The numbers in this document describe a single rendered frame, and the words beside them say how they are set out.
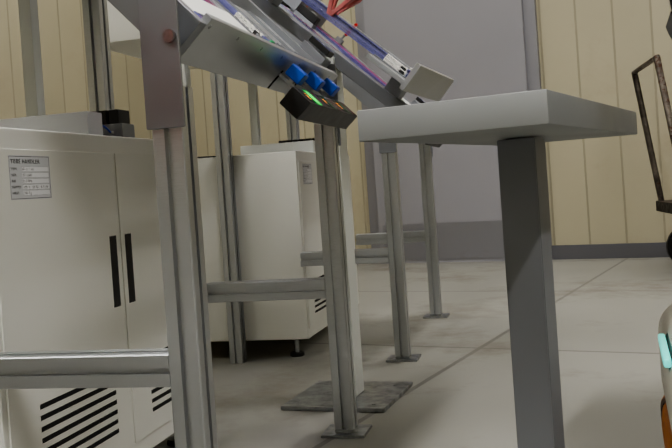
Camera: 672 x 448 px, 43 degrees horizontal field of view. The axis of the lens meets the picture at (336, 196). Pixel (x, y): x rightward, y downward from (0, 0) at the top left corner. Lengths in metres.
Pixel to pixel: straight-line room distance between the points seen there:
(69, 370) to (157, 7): 0.46
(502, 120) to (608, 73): 4.03
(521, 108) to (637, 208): 4.00
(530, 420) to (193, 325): 0.54
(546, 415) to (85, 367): 0.65
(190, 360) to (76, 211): 0.43
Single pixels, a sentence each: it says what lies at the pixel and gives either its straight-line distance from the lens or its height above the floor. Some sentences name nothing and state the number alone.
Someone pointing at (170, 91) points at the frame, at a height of 0.63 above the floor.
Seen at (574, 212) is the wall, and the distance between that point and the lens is 5.06.
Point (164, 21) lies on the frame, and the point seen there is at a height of 0.72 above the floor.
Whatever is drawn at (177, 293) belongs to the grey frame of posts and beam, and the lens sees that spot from 1.06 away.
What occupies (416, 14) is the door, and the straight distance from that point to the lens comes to 5.36.
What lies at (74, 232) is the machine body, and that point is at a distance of 1.39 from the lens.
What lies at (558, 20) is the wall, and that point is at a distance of 5.12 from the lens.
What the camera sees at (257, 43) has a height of 0.72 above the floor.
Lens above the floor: 0.51
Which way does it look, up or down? 1 degrees down
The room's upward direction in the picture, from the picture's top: 4 degrees counter-clockwise
